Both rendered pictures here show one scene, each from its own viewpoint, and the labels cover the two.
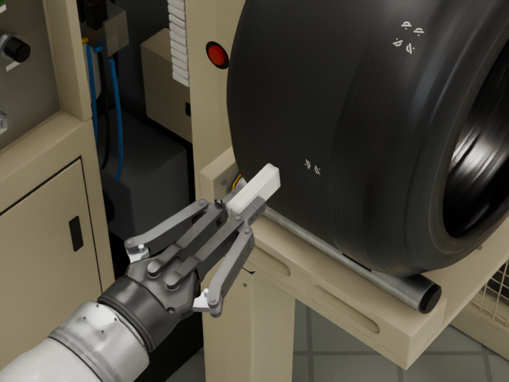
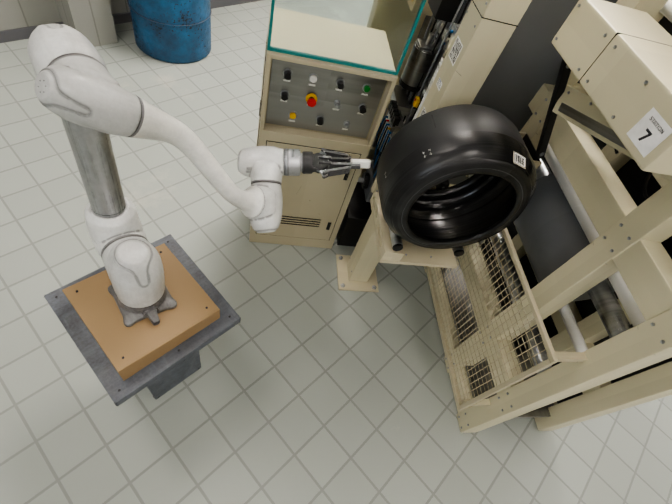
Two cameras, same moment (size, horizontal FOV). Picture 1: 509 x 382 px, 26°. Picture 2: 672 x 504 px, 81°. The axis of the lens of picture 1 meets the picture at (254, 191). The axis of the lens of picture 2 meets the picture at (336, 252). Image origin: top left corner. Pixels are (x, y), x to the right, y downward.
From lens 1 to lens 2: 0.55 m
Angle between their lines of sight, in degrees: 19
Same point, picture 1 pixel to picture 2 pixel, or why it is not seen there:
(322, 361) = (390, 277)
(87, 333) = (290, 153)
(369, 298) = (386, 236)
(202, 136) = not seen: hidden behind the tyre
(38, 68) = (366, 120)
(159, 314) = (309, 164)
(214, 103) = not seen: hidden behind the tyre
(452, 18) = (441, 156)
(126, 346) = (295, 163)
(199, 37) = not seen: hidden behind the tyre
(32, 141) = (351, 139)
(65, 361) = (280, 153)
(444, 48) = (433, 163)
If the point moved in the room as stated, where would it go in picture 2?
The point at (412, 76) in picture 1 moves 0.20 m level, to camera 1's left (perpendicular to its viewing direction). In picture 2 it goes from (419, 164) to (376, 127)
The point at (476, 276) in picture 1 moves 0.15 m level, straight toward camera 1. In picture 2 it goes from (422, 261) to (394, 270)
